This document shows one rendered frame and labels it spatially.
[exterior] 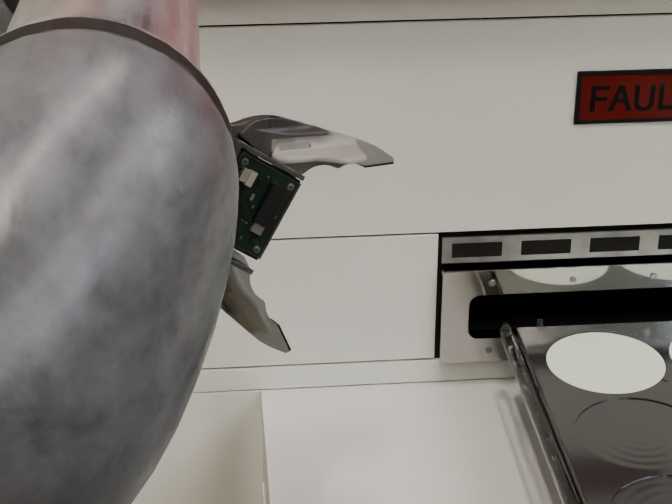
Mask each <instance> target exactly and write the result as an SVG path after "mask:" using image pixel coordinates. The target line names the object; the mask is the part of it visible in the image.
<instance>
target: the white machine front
mask: <svg viewBox="0 0 672 504"><path fill-rule="evenodd" d="M198 20H199V43H200V67H201V72H202V73H203V74H204V76H205V77H206V78H207V79H208V80H209V82H210V83H211V85H212V86H213V88H214V90H215V91H216V93H217V95H218V96H219V98H220V100H221V102H222V104H223V107H224V109H225V111H226V114H227V116H228V118H229V121H230V123H231V122H235V121H238V120H241V119H243V118H247V117H250V116H255V115H276V116H281V117H285V118H288V119H292V120H295V121H299V122H303V123H306V124H310V125H314V126H317V127H320V128H323V129H327V130H331V131H334V132H338V133H341V134H345V135H348V136H351V137H355V138H358V139H361V140H364V141H366V142H368V143H371V144H373V145H375V146H377V147H379V148H380V149H382V150H383V151H385V152H386V153H388V154H389V155H390V156H392V157H393V158H394V164H390V165H383V166H375V167H368V168H365V167H362V166H360V165H358V164H355V163H352V164H347V165H344V166H342V167H341V168H335V167H332V166H329V165H319V166H315V167H313V168H311V169H309V170H308V171H307V172H305V173H304V174H302V175H303V176H305V178H304V180H303V181H302V180H300V179H298V178H296V179H298V180H300V184H301V186H300V188H299V189H298V191H297V193H296V195H295V197H294V198H293V200H292V202H291V204H290V206H289V208H288V209H287V211H286V213H285V215H284V217H283V219H282V220H281V222H280V224H279V226H278V228H277V229H276V231H275V233H274V235H273V237H272V239H271V240H270V242H269V244H268V246H267V248H266V250H265V251H264V253H263V255H262V257H261V259H258V260H255V259H253V258H251V257H249V256H247V255H246V254H244V253H242V252H240V251H238V250H236V249H234V250H236V251H237V252H238V253H240V254H241V255H243V256H244V257H245V259H246V261H247V263H248V265H249V267H250V268H251V269H252V270H254V271H253V273H252V275H251V274H250V283H251V287H252V289H253V291H254V293H255V294H256V295H257V296H258V297H260V298H261V299H262V300H263V301H264V302H265V306H266V312H267V314H268V316H269V318H271V319H273V320H274V321H275V322H276V323H278V324H279V325H280V327H281V329H282V331H283V333H284V336H285V338H286V340H287V342H288V344H289V346H290V348H291V351H289V352H287V353H284V352H281V351H279V350H276V349H274V348H271V347H269V346H267V345H265V344H264V343H262V342H260V341H259V340H258V339H256V338H255V337H254V336H252V335H251V334H250V333H249V332H248V331H247V330H245V329H244V328H243V327H242V326H241V325H240V324H238V323H237V322H236V321H235V320H234V319H233V318H231V317H230V316H229V315H228V314H227V313H226V312H224V311H223V310H222V309H221V308H220V312H219V315H218V319H217V323H216V327H215V331H214V334H213V336H212V339H211V342H210V345H209V348H208V351H207V354H206V357H205V360H204V363H203V366H202V369H201V372H200V375H199V377H198V380H197V382H196V385H195V387H194V389H193V392H214V391H235V390H256V389H277V388H298V387H319V386H340V385H361V384H382V383H403V382H424V381H445V380H467V379H488V378H509V377H515V375H514V373H513V370H512V367H511V365H510V362H509V360H504V361H483V362H461V363H441V362H440V360H439V356H438V353H437V343H438V316H439V288H440V268H441V266H442V265H445V264H442V263H441V256H442V237H453V236H478V235H504V234H529V233H554V232H579V231H605V230H630V229H655V228H672V117H667V118H637V119H607V120H579V113H580V101H581V89H582V77H583V76H615V75H647V74H672V0H198ZM537 319H543V320H544V322H543V327H547V326H569V325H591V324H614V323H636V322H658V321H672V310H659V311H636V312H614V313H591V314H568V315H546V316H523V317H501V318H478V319H468V328H469V329H472V330H485V329H498V327H499V325H500V324H501V323H503V322H509V323H510V324H512V326H513V328H525V327H536V326H537ZM193 392H192V393H193Z"/></svg>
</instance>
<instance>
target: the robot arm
mask: <svg viewBox="0 0 672 504"><path fill-rule="evenodd" d="M259 157H260V158H262V159H264V160H265V161H264V160H262V159H260V158H259ZM266 161H267V162H266ZM268 162H269V163H271V164H272V165H271V164H269V163H268ZM352 163H355V164H358V165H360V166H362V167H365V168H368V167H375V166H383V165H390V164H394V158H393V157H392V156H390V155H389V154H388V153H386V152H385V151H383V150H382V149H380V148H379V147H377V146H375V145H373V144H371V143H368V142H366V141H364V140H361V139H358V138H355V137H351V136H348V135H345V134H341V133H338V132H334V131H331V130H327V129H323V128H320V127H317V126H314V125H310V124H306V123H303V122H299V121H295V120H292V119H288V118H285V117H281V116H276V115H255V116H250V117H247V118H243V119H241V120H238V121H235V122H231V123H230V121H229V118H228V116H227V114H226V111H225V109H224V107H223V104H222V102H221V100H220V98H219V96H218V95H217V93H216V91H215V90H214V88H213V86H212V85H211V83H210V82H209V80H208V79H207V78H206V77H205V76H204V74H203V73H202V72H201V67H200V43H199V20H198V0H0V504H132V502H133V501H134V500H135V498H136V497H137V495H138V494H139V492H140V491H141V489H142V488H143V487H144V485H145V484H146V482H147V481H148V479H149V478H150V476H151V475H152V474H153V472H154V470H155V468H156V467H157V465H158V463H159V461H160V459H161V458H162V456H163V454H164V452H165V450H166V448H167V447H168V445H169V443H170V441H171V439H172V437H173V436H174V434H175V432H176V430H177V428H178V426H179V423H180V421H181V418H182V416H183V414H184V411H185V409H186V406H187V404H188V402H189V399H190V397H191V394H192V392H193V389H194V387H195V385H196V382H197V380H198V377H199V375H200V372H201V369H202V366H203V363H204V360H205V357H206V354H207V351H208V348H209V345H210V342H211V339H212V336H213V334H214V331H215V327H216V323H217V319H218V315H219V312H220V308H221V309H222V310H223V311H224V312H226V313H227V314H228V315H229V316H230V317H231V318H233V319H234V320H235V321H236V322H237V323H238V324H240V325H241V326H242V327H243V328H244V329H245V330H247V331H248V332H249V333H250V334H251V335H252V336H254V337H255V338H256V339H258V340H259V341H260V342H262V343H264V344H265V345H267V346H269V347H271V348H274V349H276V350H279V351H281V352H284V353H287V352H289V351H291V348H290V346H289V344H288V342H287V340H286V338H285V336H284V333H283V331H282V329H281V327H280V325H279V324H278V323H276V322H275V321H274V320H273V319H271V318H269V316H268V314H267V312H266V306H265V302H264V301H263V300H262V299H261V298H260V297H258V296H257V295H256V294H255V293H254V291H253V289H252V287H251V283H250V274H251V275H252V273H253V271H254V270H252V269H251V268H250V267H249V265H248V263H247V261H246V259H245V257H244V256H243V255H241V254H240V253H238V252H237V251H236V250H238V251H240V252H242V253H244V254H246V255H247V256H249V257H251V258H253V259H255V260H258V259H261V257H262V255H263V253H264V251H265V250H266V248H267V246H268V244H269V242H270V240H271V239H272V237H273V235H274V233H275V231H276V229H277V228H278V226H279V224H280V222H281V220H282V219H283V217H284V215H285V213H286V211H287V209H288V208H289V206H290V204H291V202H292V200H293V198H294V197H295V195H296V193H297V191H298V189H299V188H300V186H301V184H300V180H302V181H303V180H304V178H305V176H303V175H302V174H304V173H305V172H307V171H308V170H309V169H311V168H313V167H315V166H319V165H329V166H332V167H335V168H341V167H342V166H344V165H347V164H352ZM296 178H298V179H300V180H298V179H296ZM234 249H236V250H234Z"/></svg>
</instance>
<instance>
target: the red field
mask: <svg viewBox="0 0 672 504"><path fill-rule="evenodd" d="M667 117H672V74H647V75H615V76H583V77H582V89H581V101H580V113H579V120H607V119H637V118H667Z"/></svg>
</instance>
